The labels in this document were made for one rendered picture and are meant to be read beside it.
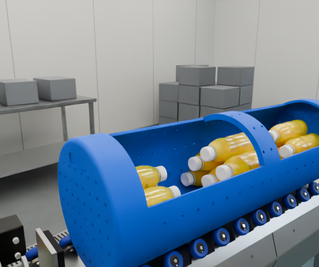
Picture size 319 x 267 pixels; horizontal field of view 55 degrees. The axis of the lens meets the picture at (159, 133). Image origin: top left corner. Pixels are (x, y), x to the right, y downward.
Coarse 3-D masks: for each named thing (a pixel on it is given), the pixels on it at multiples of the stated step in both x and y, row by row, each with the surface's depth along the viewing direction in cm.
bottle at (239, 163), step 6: (252, 150) 85; (234, 156) 80; (240, 156) 80; (246, 156) 81; (252, 156) 81; (228, 162) 79; (234, 162) 78; (240, 162) 78; (246, 162) 79; (252, 162) 80; (258, 162) 81; (234, 168) 77; (240, 168) 77; (246, 168) 78; (252, 168) 80; (234, 174) 77
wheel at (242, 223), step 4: (236, 220) 78; (240, 220) 78; (244, 220) 79; (236, 224) 77; (240, 224) 78; (244, 224) 79; (248, 224) 79; (236, 228) 77; (240, 228) 77; (244, 228) 78; (248, 228) 78; (236, 232) 77; (240, 232) 77; (244, 232) 77; (248, 232) 78
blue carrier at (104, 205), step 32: (160, 128) 79; (192, 128) 90; (224, 128) 101; (256, 128) 77; (64, 160) 65; (96, 160) 53; (128, 160) 55; (160, 160) 89; (288, 160) 79; (64, 192) 69; (96, 192) 54; (128, 192) 52; (192, 192) 60; (224, 192) 65; (256, 192) 72; (288, 192) 88; (96, 224) 56; (128, 224) 51; (160, 224) 55; (192, 224) 61; (224, 224) 74; (96, 256) 59; (128, 256) 53
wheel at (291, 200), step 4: (284, 196) 92; (288, 196) 91; (292, 196) 92; (284, 200) 91; (288, 200) 91; (292, 200) 91; (284, 204) 91; (288, 204) 90; (292, 204) 91; (288, 208) 91; (292, 208) 90
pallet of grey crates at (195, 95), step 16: (176, 80) 504; (192, 80) 432; (208, 80) 438; (224, 80) 443; (240, 80) 426; (160, 96) 481; (176, 96) 459; (192, 96) 437; (208, 96) 418; (224, 96) 402; (240, 96) 431; (160, 112) 487; (176, 112) 463; (192, 112) 444; (208, 112) 424
